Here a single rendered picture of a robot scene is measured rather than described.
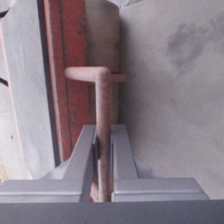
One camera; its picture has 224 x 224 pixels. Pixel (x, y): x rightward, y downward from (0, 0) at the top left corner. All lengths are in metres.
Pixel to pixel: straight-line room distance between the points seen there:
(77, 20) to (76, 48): 0.03
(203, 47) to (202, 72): 0.02
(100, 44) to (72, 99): 0.08
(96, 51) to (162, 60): 0.08
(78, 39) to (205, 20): 0.13
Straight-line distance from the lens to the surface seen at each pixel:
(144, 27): 0.24
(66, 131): 0.18
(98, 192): 0.18
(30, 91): 0.23
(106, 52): 0.22
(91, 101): 0.22
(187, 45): 0.21
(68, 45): 0.17
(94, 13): 0.22
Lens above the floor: 0.20
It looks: 39 degrees down
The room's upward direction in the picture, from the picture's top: 103 degrees counter-clockwise
